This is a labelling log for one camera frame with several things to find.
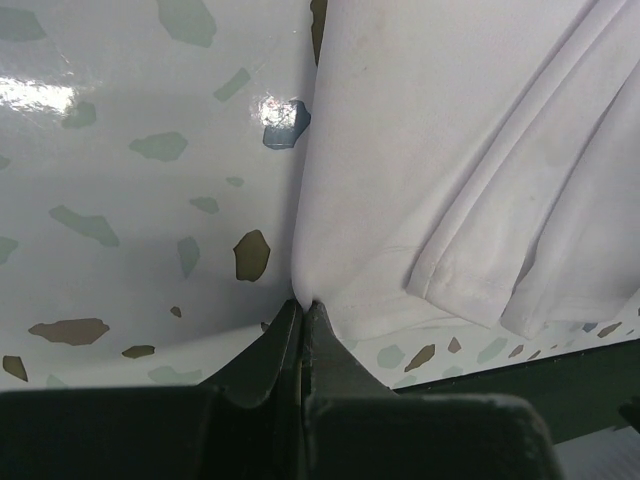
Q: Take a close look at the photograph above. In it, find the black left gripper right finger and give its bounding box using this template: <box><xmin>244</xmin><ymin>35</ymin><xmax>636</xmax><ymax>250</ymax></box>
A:
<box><xmin>303</xmin><ymin>303</ymin><xmax>563</xmax><ymax>479</ymax></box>

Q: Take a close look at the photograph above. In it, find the white t shirt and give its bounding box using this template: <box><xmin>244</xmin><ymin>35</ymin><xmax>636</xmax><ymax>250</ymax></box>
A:
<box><xmin>292</xmin><ymin>1</ymin><xmax>639</xmax><ymax>339</ymax></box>

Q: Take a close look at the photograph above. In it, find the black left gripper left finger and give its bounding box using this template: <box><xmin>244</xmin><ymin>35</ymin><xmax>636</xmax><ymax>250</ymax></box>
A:
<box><xmin>1</xmin><ymin>300</ymin><xmax>305</xmax><ymax>479</ymax></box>

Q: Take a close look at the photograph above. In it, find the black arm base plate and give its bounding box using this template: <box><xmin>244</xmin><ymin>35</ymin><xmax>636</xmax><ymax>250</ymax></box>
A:
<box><xmin>396</xmin><ymin>340</ymin><xmax>639</xmax><ymax>443</ymax></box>

